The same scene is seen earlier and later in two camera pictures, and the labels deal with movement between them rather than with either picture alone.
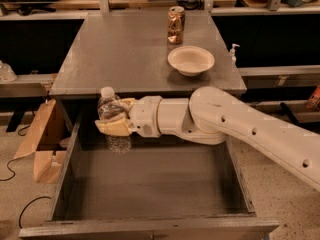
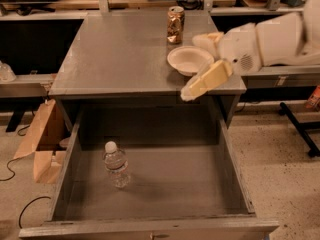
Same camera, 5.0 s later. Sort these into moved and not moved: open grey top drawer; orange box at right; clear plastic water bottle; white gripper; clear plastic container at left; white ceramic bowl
Moved: clear plastic water bottle; white gripper
Not moved: open grey top drawer; white ceramic bowl; clear plastic container at left; orange box at right
